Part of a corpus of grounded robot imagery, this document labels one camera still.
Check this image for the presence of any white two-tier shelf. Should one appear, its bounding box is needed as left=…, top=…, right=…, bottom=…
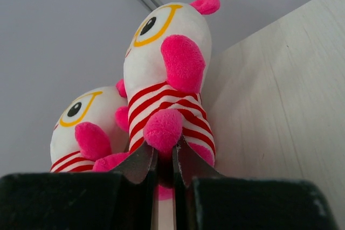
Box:
left=203, top=0, right=344, bottom=229

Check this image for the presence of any pink plush toy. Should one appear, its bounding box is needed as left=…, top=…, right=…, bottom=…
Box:
left=50, top=86, right=128, bottom=173
left=93, top=0, right=221, bottom=201

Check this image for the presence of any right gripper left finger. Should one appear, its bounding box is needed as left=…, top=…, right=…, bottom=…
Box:
left=1, top=144, right=157, bottom=229

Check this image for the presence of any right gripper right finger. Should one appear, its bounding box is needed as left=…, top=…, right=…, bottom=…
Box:
left=172, top=138, right=338, bottom=229

